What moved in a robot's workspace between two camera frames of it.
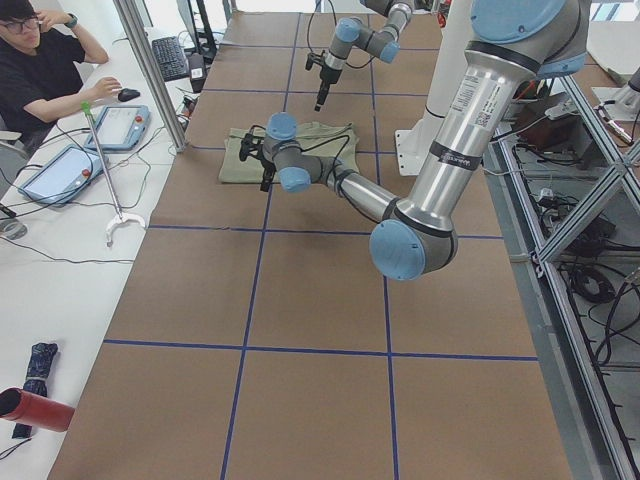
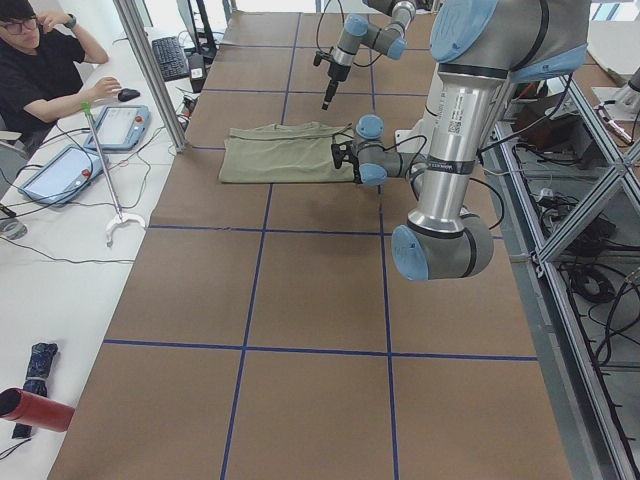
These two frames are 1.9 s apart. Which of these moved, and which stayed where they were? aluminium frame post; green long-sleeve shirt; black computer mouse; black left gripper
Moved: black left gripper
Stayed: black computer mouse; green long-sleeve shirt; aluminium frame post
